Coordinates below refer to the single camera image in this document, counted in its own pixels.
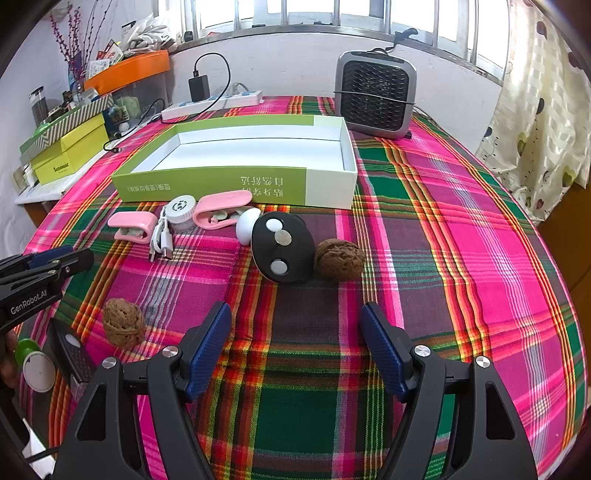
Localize white and blue power strip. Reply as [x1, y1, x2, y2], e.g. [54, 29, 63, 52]
[161, 89, 264, 123]

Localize black charger cable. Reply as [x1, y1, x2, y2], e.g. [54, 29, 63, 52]
[102, 52, 230, 154]

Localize yellow cardboard box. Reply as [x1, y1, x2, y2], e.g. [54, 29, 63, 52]
[28, 113, 112, 186]

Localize grey fan heater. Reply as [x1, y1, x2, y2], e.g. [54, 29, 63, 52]
[333, 48, 417, 139]

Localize brown walnut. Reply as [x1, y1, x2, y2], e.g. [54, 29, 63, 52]
[314, 239, 365, 281]
[102, 298, 146, 344]

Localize white round cap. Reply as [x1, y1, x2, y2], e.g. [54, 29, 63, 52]
[166, 196, 200, 234]

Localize small pink stapler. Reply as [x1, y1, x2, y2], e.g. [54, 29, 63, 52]
[107, 212, 158, 244]

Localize small dark blue box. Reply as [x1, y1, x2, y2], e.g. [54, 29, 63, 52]
[105, 104, 134, 137]

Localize pile of colourful packets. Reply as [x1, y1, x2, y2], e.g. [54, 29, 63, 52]
[88, 39, 125, 77]

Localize pink and green plaid tablecloth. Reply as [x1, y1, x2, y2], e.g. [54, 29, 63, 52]
[11, 95, 585, 480]

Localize large pink clip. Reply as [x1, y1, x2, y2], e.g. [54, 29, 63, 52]
[193, 189, 254, 230]

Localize clear bin with orange lid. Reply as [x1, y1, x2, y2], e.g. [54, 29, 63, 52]
[84, 50, 171, 116]

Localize wooden cabinet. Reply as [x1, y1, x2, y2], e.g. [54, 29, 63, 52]
[538, 180, 591, 324]

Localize green and white spool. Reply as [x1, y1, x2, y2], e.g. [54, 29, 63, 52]
[13, 337, 56, 394]

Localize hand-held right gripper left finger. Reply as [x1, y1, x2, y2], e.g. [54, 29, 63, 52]
[53, 301, 232, 480]

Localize purple flower branches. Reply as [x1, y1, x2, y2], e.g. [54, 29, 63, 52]
[48, 0, 100, 65]

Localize black oval disc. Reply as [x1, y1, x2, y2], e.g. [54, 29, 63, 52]
[252, 212, 315, 284]

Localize white usb cable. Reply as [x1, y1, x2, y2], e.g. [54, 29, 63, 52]
[148, 203, 175, 263]

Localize white mushroom-shaped knob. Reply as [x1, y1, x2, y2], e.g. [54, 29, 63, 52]
[235, 208, 262, 245]

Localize black charger adapter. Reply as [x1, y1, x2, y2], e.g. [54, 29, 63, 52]
[188, 69, 211, 102]

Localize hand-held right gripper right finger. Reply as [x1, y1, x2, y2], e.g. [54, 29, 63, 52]
[359, 302, 539, 480]

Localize glass jar with black lid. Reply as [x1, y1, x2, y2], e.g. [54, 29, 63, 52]
[28, 85, 51, 127]

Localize black flashlight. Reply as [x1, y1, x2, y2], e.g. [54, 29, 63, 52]
[48, 318, 98, 393]

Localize striped cardboard box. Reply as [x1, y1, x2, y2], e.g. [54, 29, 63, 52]
[19, 95, 115, 158]

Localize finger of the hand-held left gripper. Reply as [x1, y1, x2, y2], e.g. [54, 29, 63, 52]
[0, 246, 77, 278]
[28, 249, 95, 283]

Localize pile of white plastic bags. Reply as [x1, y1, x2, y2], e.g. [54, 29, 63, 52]
[122, 14, 178, 54]

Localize green and white cardboard box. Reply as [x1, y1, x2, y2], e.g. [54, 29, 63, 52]
[112, 115, 360, 209]

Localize dotted cream curtain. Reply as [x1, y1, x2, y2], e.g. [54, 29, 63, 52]
[475, 4, 591, 227]

